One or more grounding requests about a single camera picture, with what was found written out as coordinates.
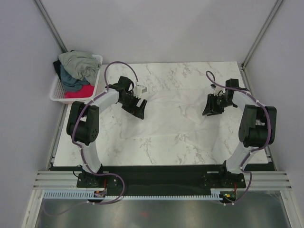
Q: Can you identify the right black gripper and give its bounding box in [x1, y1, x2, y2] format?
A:
[202, 94, 235, 116]

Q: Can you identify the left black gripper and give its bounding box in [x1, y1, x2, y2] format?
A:
[119, 92, 147, 120]

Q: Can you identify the white t shirt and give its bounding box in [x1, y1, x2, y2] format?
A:
[121, 88, 220, 151]

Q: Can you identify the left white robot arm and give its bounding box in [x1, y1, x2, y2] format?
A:
[66, 76, 147, 188]

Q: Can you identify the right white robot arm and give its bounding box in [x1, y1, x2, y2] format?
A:
[202, 79, 277, 188]

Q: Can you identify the red t shirt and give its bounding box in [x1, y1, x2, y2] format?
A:
[65, 84, 95, 99]

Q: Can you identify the grey t shirt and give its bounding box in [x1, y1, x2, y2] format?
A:
[58, 51, 101, 86]

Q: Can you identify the white plastic basket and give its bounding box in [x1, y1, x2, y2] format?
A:
[49, 51, 103, 104]

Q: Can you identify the teal t shirt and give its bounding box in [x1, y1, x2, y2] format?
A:
[60, 65, 90, 92]

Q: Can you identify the black t shirt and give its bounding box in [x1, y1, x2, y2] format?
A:
[53, 50, 76, 78]

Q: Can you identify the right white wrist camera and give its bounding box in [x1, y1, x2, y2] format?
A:
[211, 84, 225, 96]

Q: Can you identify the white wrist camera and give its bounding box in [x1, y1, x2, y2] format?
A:
[211, 84, 225, 96]
[133, 84, 147, 98]

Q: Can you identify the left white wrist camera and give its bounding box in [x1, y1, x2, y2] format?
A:
[133, 84, 147, 98]

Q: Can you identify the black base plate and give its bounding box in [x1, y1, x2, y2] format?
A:
[76, 166, 245, 197]

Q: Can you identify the white slotted cable duct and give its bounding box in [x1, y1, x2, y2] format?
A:
[43, 189, 232, 200]

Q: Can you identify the aluminium front rail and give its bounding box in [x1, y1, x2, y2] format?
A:
[34, 171, 292, 190]

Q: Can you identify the right aluminium frame post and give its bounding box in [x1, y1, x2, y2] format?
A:
[240, 0, 285, 69]

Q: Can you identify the aluminium frame post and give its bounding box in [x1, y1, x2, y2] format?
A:
[33, 0, 67, 53]
[240, 0, 285, 69]

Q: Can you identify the left aluminium frame post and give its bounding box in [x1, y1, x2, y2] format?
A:
[33, 0, 67, 53]

